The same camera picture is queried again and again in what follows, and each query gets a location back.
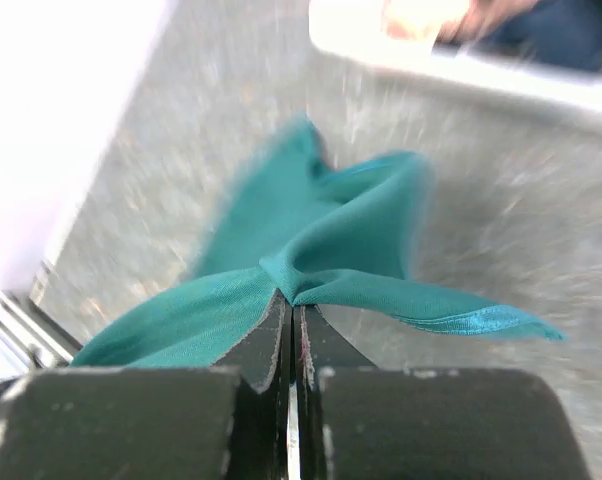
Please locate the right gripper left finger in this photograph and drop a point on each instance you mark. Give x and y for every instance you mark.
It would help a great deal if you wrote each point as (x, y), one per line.
(262, 402)

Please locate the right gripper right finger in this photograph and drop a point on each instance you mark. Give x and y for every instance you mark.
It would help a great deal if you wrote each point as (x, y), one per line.
(316, 345)

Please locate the teal satin napkin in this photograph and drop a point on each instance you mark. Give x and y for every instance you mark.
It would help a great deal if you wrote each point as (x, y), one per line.
(316, 235)

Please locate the white plastic basket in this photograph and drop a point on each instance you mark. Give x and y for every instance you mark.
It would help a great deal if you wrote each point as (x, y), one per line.
(352, 30)

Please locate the peach satin garment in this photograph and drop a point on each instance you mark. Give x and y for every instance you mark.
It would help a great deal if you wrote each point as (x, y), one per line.
(424, 21)

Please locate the navy blue garment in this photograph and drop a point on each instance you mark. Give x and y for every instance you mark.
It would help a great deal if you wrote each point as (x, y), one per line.
(565, 34)

